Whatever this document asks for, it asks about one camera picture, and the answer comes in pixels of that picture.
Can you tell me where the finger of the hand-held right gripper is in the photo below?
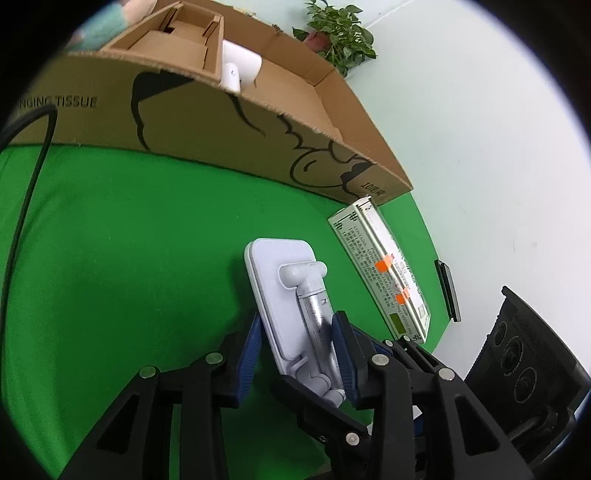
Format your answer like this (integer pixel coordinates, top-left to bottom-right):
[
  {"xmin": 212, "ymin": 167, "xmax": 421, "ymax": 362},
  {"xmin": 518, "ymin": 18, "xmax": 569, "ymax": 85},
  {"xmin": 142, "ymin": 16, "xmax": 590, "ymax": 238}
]
[
  {"xmin": 385, "ymin": 336, "xmax": 444, "ymax": 374},
  {"xmin": 270, "ymin": 375, "xmax": 375, "ymax": 448}
]

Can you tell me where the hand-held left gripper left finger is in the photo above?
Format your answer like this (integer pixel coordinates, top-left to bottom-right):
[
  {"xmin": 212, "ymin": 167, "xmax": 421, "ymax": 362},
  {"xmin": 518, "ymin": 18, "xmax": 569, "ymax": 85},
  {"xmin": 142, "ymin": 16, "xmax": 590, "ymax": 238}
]
[{"xmin": 60, "ymin": 309, "xmax": 264, "ymax": 480}]

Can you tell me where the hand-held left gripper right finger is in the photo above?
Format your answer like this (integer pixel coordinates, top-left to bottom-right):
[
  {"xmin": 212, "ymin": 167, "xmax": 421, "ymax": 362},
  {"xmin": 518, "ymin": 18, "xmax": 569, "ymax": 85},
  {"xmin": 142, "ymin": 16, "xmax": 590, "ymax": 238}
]
[{"xmin": 330, "ymin": 311, "xmax": 536, "ymax": 480}]

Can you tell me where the white folding phone stand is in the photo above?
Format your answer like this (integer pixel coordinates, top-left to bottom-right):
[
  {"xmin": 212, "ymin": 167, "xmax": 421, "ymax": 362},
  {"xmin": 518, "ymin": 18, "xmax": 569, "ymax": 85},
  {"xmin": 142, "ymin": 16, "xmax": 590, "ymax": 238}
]
[{"xmin": 243, "ymin": 237, "xmax": 347, "ymax": 407}]

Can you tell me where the large shallow cardboard box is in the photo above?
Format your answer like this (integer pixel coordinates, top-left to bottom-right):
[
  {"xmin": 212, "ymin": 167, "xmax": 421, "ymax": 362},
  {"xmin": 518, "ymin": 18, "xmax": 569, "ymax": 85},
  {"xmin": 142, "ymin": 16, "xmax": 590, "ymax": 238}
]
[{"xmin": 9, "ymin": 0, "xmax": 414, "ymax": 205}]

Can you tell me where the white hair dryer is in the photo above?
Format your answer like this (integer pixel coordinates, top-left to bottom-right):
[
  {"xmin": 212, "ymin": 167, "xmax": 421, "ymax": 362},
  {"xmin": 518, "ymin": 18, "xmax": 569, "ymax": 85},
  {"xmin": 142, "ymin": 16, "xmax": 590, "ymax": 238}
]
[{"xmin": 219, "ymin": 39, "xmax": 264, "ymax": 95}]

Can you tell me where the narrow cardboard box with insert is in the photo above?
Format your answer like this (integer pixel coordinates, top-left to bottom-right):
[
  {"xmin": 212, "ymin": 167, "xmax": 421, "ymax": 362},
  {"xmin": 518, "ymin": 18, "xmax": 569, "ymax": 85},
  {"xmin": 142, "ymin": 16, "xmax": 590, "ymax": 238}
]
[{"xmin": 99, "ymin": 0, "xmax": 225, "ymax": 86}]

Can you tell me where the black smartphone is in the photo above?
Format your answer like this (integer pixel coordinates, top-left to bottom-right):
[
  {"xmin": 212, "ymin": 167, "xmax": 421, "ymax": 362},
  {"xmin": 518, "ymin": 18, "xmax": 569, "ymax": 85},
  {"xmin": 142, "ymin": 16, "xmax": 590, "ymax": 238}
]
[{"xmin": 434, "ymin": 259, "xmax": 462, "ymax": 322}]

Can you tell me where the green and white carton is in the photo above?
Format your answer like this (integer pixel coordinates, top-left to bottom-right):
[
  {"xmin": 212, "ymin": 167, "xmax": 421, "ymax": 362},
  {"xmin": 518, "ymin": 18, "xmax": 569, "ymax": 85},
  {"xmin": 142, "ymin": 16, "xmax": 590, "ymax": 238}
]
[{"xmin": 327, "ymin": 195, "xmax": 432, "ymax": 344}]

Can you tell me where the green tablecloth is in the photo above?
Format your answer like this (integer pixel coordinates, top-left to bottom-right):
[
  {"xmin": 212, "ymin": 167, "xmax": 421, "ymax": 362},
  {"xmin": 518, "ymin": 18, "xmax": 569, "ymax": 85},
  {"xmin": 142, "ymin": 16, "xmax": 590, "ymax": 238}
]
[{"xmin": 0, "ymin": 143, "xmax": 451, "ymax": 480}]

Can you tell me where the potted plant in red pot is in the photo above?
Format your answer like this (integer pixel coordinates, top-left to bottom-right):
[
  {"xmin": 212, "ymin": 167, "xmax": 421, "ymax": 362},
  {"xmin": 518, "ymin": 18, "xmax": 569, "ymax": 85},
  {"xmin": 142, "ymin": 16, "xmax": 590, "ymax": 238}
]
[{"xmin": 292, "ymin": 0, "xmax": 377, "ymax": 77}]

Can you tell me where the black cable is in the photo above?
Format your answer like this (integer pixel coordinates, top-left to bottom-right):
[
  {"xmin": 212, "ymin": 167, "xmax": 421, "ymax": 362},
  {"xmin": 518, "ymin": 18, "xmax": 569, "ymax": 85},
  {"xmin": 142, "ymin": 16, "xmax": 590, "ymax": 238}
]
[{"xmin": 0, "ymin": 107, "xmax": 58, "ymax": 333}]

